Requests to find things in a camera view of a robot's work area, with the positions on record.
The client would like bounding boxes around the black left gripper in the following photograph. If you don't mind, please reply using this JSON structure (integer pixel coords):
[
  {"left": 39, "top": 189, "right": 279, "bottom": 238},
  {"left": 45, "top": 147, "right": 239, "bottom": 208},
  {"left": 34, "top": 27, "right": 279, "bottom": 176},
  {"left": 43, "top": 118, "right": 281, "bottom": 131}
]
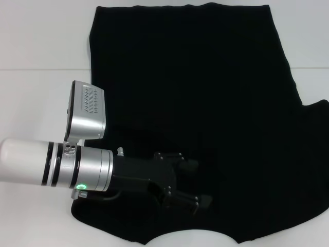
[{"left": 111, "top": 151, "right": 213, "bottom": 216}]

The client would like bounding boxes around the black shirt with FREE print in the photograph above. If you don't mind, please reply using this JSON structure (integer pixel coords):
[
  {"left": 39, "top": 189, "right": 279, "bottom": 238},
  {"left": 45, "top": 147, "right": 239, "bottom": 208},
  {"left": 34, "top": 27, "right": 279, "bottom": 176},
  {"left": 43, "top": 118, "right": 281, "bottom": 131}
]
[{"left": 70, "top": 2, "right": 329, "bottom": 246}]

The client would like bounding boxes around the left arm cable with plug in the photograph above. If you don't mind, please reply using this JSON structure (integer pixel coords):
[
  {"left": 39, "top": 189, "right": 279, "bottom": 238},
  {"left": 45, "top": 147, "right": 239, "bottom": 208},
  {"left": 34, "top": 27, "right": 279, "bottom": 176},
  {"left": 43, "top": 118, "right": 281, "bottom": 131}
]
[{"left": 71, "top": 146, "right": 126, "bottom": 202}]

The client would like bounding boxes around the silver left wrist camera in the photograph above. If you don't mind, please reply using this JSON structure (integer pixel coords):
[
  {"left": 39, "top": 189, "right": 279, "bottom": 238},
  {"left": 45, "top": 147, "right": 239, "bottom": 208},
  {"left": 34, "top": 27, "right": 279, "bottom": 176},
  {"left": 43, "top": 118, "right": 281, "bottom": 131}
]
[{"left": 63, "top": 80, "right": 106, "bottom": 149}]

